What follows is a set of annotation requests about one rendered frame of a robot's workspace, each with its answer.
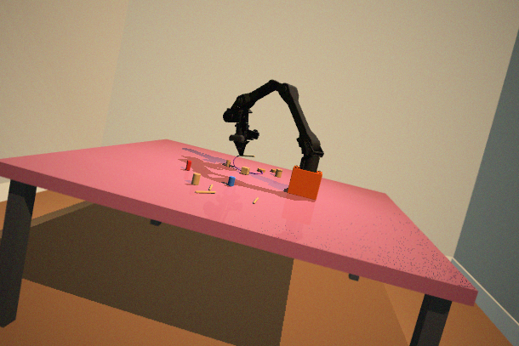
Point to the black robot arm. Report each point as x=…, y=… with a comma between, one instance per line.
x=308, y=141

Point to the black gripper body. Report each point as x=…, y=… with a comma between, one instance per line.
x=239, y=135

